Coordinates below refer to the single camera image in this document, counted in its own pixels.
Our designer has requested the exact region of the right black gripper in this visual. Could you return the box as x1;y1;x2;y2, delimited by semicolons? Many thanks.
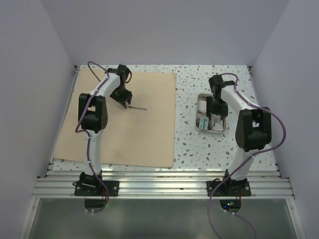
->
207;96;228;120

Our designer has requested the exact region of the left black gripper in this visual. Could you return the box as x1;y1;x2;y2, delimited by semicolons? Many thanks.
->
110;85;132;109

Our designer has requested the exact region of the white gauze pad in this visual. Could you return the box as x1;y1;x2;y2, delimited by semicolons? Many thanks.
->
197;99;206;115

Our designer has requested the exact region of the white printed sachet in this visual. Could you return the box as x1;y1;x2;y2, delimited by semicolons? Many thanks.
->
211;116;223;130

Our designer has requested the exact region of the green white sachet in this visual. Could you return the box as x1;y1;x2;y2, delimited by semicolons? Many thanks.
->
198;117;209;130

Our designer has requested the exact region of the stainless steel tray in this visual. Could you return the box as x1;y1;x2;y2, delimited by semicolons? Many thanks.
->
195;93;226;134

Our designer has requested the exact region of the beige cloth mat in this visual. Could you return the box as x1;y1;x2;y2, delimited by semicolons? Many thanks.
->
54;68;175;168

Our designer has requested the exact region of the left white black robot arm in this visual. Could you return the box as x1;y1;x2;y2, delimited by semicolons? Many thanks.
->
74;65;133;196

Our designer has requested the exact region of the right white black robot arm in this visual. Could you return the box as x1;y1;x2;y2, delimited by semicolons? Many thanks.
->
206;75;272;197

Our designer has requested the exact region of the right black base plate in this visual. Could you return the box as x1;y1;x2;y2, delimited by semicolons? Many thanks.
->
206;179;252;197

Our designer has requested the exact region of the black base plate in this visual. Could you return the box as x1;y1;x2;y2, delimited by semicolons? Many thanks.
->
206;179;252;197
72;181;120;197

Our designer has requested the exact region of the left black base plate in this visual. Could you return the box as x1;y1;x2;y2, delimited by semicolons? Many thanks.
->
72;181;120;197

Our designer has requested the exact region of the aluminium rail frame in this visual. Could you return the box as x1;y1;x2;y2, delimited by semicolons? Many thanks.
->
20;65;305;239

